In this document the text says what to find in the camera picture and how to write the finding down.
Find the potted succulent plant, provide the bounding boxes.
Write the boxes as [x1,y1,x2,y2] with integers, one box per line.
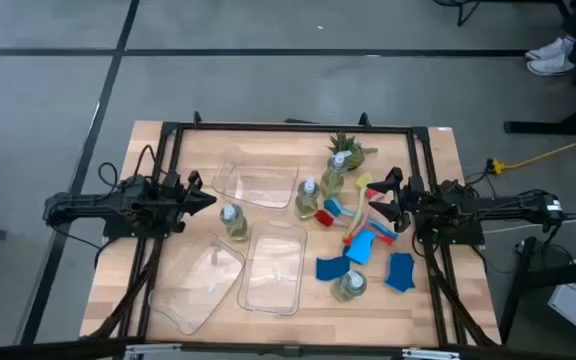
[326,130,379,172]

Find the red and white dish brush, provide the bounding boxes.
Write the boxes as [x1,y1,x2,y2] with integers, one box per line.
[314,209,398,246]
[342,187,385,247]

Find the black aluminium table frame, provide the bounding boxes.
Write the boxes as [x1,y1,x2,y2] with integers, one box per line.
[80,110,502,349]

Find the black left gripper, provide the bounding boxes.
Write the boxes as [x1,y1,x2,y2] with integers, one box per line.
[161,170,218,232]

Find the black metal stand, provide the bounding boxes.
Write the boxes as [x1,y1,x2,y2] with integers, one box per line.
[497,235,576,346]

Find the black crossbar with silver brackets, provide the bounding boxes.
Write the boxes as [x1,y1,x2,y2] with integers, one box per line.
[0,335,576,360]

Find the person's white shoe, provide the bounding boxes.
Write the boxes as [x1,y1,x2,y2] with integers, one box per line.
[526,52,576,77]
[524,35,576,61]

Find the black desk foot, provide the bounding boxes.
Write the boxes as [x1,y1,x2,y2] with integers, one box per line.
[503,94,576,136]

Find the yellow extension cord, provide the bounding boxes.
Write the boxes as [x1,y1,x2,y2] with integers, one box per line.
[487,128,576,175]

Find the clear soap pump bottle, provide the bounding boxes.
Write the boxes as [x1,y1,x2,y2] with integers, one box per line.
[330,269,368,304]
[219,202,250,244]
[294,175,322,221]
[320,150,353,200]

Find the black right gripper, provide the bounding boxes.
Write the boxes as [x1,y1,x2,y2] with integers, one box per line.
[366,168,429,234]

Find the blue dish brush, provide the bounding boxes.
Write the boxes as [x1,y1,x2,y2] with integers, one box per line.
[323,197,399,241]

